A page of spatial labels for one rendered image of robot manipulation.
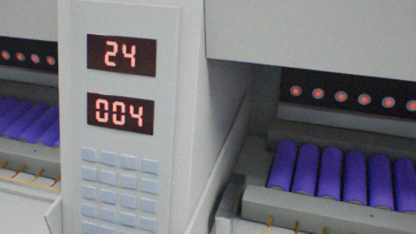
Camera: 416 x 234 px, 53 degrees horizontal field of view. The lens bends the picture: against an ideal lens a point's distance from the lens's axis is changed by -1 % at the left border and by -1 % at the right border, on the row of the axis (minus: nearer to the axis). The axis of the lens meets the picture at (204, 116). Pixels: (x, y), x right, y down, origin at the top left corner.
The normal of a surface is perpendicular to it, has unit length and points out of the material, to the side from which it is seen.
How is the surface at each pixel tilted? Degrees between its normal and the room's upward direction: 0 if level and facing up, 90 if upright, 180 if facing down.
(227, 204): 20
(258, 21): 110
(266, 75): 90
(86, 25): 90
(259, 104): 90
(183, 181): 90
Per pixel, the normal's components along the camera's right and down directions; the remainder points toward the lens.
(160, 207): -0.29, 0.23
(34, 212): -0.04, -0.83
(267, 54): -0.30, 0.55
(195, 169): 0.95, 0.15
